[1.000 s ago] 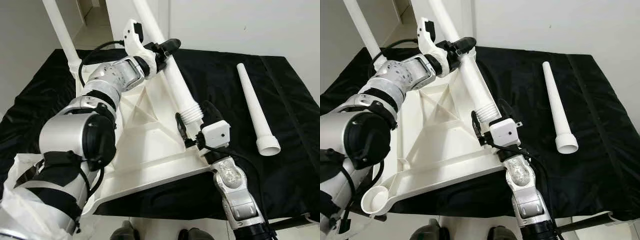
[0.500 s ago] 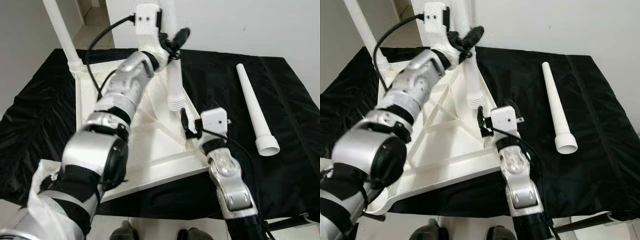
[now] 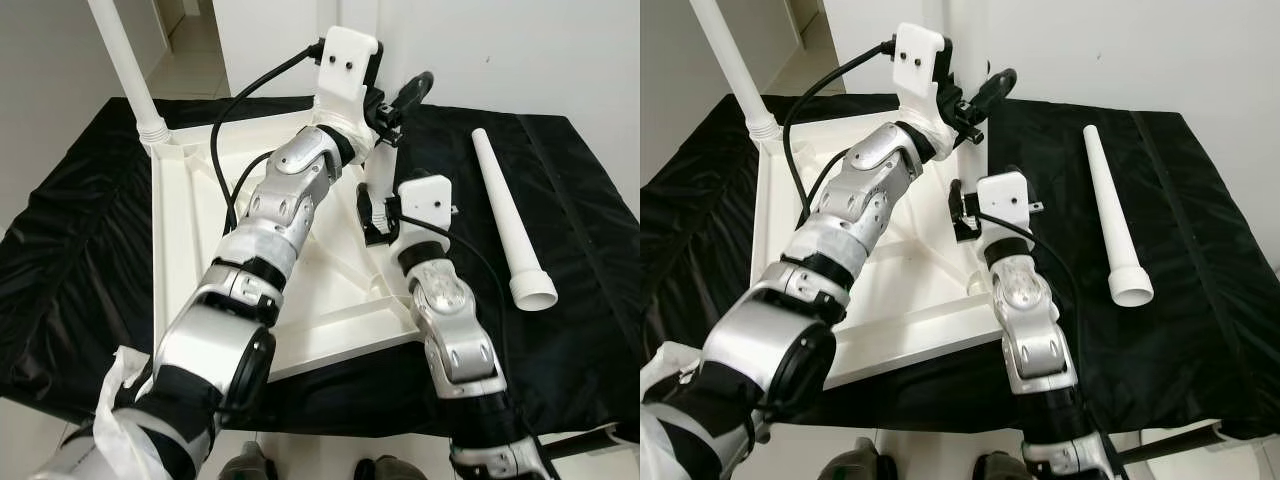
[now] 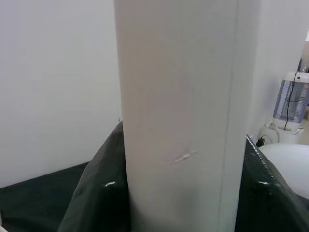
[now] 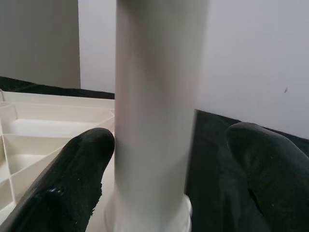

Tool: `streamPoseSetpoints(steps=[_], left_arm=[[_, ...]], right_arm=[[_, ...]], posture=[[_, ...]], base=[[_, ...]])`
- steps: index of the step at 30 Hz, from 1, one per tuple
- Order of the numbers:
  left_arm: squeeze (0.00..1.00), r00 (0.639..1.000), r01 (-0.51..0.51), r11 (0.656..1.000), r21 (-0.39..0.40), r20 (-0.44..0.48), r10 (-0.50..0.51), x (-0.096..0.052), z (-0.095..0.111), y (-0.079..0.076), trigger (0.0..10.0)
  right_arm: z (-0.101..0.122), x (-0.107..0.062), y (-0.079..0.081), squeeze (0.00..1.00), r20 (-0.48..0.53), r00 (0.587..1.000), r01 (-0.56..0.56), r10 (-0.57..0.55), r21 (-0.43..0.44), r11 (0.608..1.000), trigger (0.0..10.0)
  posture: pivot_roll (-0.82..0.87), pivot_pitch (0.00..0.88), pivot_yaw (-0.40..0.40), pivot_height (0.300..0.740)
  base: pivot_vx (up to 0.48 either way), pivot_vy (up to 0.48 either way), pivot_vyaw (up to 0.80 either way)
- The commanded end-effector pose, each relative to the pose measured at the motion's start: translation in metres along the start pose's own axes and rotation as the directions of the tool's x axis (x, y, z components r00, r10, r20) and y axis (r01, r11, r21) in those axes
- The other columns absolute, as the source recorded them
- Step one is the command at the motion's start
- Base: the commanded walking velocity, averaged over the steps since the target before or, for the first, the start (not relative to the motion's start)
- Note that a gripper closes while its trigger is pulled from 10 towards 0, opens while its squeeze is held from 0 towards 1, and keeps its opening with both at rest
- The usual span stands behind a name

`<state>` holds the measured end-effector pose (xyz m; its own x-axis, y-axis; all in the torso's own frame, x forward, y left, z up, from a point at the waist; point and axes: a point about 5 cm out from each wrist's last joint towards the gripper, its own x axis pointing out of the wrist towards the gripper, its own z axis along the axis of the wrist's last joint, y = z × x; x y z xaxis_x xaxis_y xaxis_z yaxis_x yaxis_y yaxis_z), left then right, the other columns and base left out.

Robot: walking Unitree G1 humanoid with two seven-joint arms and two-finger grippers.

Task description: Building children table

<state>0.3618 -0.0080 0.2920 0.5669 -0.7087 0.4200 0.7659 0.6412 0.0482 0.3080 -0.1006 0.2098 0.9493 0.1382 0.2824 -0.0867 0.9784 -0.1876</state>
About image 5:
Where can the black fabric table cover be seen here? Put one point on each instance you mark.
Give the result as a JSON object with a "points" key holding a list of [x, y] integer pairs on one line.
{"points": [[212, 149]]}

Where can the white plastic screw-in table leg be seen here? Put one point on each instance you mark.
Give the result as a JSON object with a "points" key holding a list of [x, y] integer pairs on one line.
{"points": [[154, 108]]}

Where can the white plastic children table top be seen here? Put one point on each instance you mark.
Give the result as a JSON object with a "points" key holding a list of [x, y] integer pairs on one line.
{"points": [[48, 125]]}

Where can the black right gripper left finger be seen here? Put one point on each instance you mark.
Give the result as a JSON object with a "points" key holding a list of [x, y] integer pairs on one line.
{"points": [[67, 181]]}

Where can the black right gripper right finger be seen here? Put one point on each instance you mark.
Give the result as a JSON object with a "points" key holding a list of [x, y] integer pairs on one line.
{"points": [[272, 181]]}

